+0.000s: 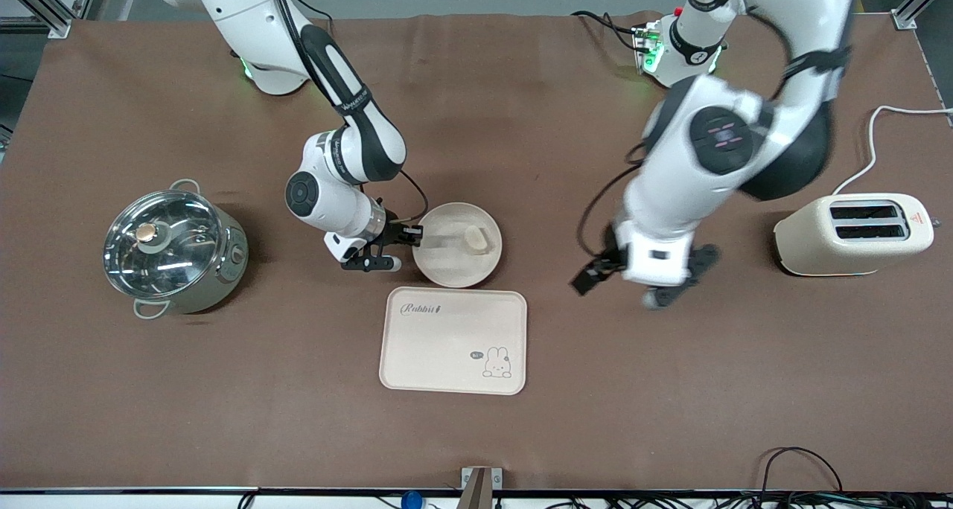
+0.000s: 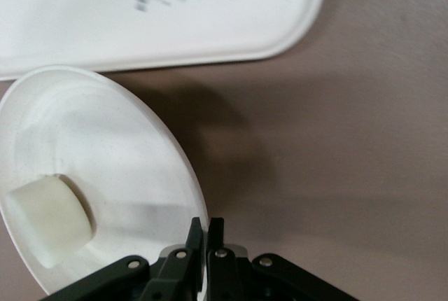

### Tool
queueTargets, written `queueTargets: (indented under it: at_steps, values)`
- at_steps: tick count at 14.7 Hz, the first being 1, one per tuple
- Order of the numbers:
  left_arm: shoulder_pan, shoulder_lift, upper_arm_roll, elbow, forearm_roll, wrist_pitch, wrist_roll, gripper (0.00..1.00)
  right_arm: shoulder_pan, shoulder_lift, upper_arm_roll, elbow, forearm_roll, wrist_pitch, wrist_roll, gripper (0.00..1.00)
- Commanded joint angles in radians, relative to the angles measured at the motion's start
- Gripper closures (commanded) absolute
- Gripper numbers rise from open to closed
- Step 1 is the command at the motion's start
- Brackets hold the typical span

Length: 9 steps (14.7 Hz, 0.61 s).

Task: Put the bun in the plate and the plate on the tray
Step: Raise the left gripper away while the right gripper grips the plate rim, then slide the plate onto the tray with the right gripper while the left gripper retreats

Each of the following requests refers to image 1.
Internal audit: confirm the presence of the round cream plate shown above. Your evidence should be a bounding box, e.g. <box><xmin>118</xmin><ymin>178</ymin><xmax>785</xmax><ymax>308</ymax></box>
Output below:
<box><xmin>412</xmin><ymin>202</ymin><xmax>503</xmax><ymax>288</ymax></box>

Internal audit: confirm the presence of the cream rabbit print tray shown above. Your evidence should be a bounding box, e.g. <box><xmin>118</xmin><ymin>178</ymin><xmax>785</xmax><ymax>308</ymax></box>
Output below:
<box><xmin>379</xmin><ymin>286</ymin><xmax>528</xmax><ymax>396</ymax></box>

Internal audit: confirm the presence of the cream two-slot toaster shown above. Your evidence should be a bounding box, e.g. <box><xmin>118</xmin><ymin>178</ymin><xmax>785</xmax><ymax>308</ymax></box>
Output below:
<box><xmin>774</xmin><ymin>193</ymin><xmax>935</xmax><ymax>277</ymax></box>

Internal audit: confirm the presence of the brown table cover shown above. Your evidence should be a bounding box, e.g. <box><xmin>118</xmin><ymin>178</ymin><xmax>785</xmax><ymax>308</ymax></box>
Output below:
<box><xmin>0</xmin><ymin>12</ymin><xmax>953</xmax><ymax>493</ymax></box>

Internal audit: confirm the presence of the steel electric cooking pot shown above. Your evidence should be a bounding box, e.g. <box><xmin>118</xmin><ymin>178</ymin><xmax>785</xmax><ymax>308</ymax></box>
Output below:
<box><xmin>103</xmin><ymin>179</ymin><xmax>249</xmax><ymax>320</ymax></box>

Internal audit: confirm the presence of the glass pot lid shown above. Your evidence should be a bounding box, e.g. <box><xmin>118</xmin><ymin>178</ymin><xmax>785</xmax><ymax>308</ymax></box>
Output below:
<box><xmin>103</xmin><ymin>191</ymin><xmax>226</xmax><ymax>300</ymax></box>

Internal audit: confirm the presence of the white toaster power cable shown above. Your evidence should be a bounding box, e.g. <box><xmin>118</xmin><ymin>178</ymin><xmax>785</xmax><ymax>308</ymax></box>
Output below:
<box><xmin>832</xmin><ymin>106</ymin><xmax>953</xmax><ymax>196</ymax></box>

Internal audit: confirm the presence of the black looped cable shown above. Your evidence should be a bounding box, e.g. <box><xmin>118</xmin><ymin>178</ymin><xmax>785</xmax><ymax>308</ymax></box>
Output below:
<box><xmin>757</xmin><ymin>446</ymin><xmax>846</xmax><ymax>496</ymax></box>

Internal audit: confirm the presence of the black right arm base cable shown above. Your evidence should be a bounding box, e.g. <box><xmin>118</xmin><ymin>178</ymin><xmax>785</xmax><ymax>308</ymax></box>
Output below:
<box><xmin>281</xmin><ymin>0</ymin><xmax>334</xmax><ymax>28</ymax></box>

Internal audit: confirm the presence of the black arm base cable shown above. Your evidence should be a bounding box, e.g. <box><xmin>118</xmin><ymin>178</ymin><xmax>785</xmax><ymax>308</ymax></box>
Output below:
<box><xmin>281</xmin><ymin>0</ymin><xmax>334</xmax><ymax>28</ymax></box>
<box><xmin>572</xmin><ymin>10</ymin><xmax>643</xmax><ymax>53</ymax></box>

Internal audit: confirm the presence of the grey metal edge bracket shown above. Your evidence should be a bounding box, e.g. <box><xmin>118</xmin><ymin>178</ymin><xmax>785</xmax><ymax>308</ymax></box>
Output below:
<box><xmin>461</xmin><ymin>467</ymin><xmax>503</xmax><ymax>509</ymax></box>

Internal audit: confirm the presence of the black left arm base cable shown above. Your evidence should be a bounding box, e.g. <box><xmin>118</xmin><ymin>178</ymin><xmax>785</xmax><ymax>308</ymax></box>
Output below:
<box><xmin>572</xmin><ymin>10</ymin><xmax>643</xmax><ymax>53</ymax></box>

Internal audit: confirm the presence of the aluminium frame post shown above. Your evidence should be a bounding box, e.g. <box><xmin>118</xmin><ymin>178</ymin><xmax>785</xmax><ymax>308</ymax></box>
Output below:
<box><xmin>0</xmin><ymin>0</ymin><xmax>102</xmax><ymax>39</ymax></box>
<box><xmin>891</xmin><ymin>0</ymin><xmax>953</xmax><ymax>31</ymax></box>

